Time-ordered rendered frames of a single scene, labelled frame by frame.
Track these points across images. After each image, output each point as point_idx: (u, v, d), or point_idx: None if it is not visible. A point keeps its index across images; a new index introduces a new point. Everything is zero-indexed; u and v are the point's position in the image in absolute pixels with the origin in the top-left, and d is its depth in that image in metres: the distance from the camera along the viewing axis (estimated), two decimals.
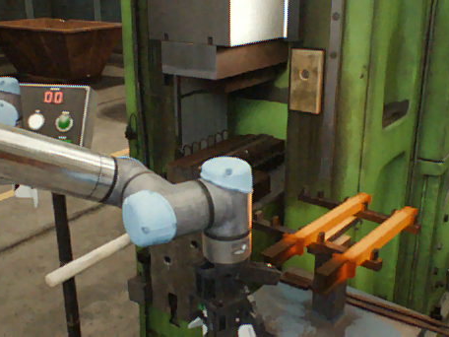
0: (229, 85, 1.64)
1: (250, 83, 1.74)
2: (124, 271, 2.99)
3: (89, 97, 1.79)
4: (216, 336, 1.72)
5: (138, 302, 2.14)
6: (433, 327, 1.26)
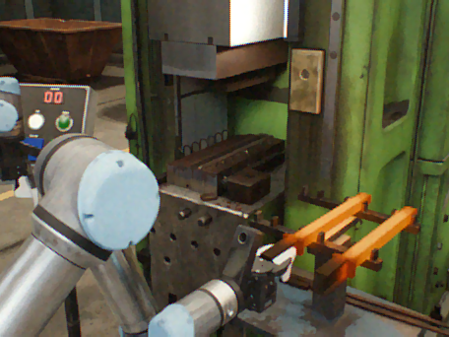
0: (229, 85, 1.64)
1: (250, 83, 1.74)
2: None
3: (89, 97, 1.79)
4: (216, 336, 1.72)
5: None
6: (433, 327, 1.26)
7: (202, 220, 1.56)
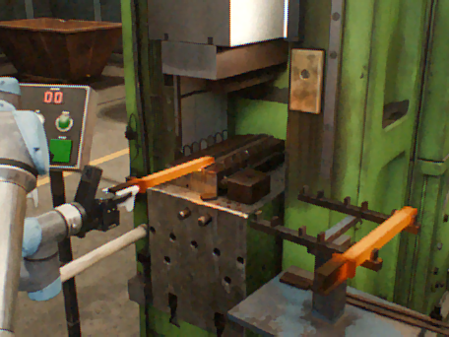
0: (229, 85, 1.64)
1: (250, 83, 1.74)
2: (124, 271, 2.99)
3: (89, 97, 1.79)
4: (216, 336, 1.72)
5: (138, 302, 2.14)
6: (433, 327, 1.26)
7: (202, 220, 1.56)
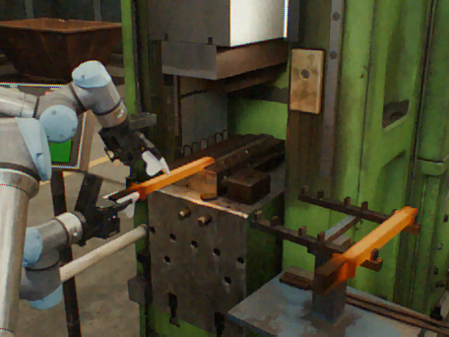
0: (229, 85, 1.64)
1: (250, 83, 1.74)
2: (124, 271, 2.99)
3: None
4: (216, 336, 1.72)
5: (138, 302, 2.14)
6: (433, 327, 1.26)
7: (202, 220, 1.56)
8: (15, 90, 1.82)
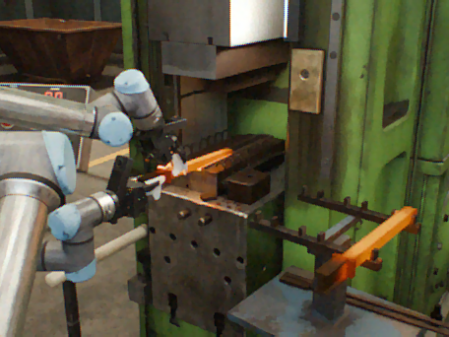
0: (229, 85, 1.64)
1: (250, 83, 1.74)
2: (124, 271, 2.99)
3: (89, 97, 1.79)
4: (216, 336, 1.72)
5: (138, 302, 2.14)
6: (433, 327, 1.26)
7: (202, 220, 1.56)
8: None
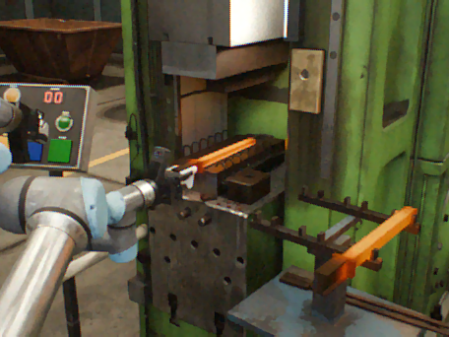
0: (229, 85, 1.64)
1: (250, 83, 1.74)
2: (124, 271, 2.99)
3: (89, 97, 1.79)
4: (216, 336, 1.72)
5: (138, 302, 2.14)
6: (433, 327, 1.26)
7: (202, 220, 1.56)
8: (15, 90, 1.82)
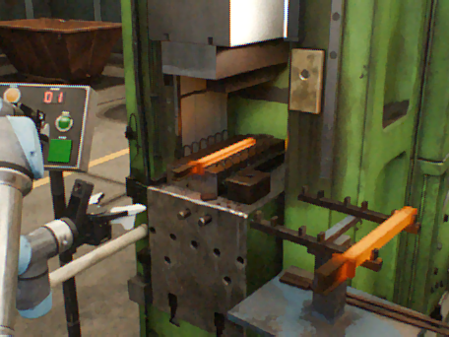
0: (229, 85, 1.64)
1: (250, 83, 1.74)
2: (124, 271, 2.99)
3: (89, 97, 1.79)
4: (216, 336, 1.72)
5: (138, 302, 2.14)
6: (433, 327, 1.26)
7: (202, 220, 1.56)
8: (15, 90, 1.82)
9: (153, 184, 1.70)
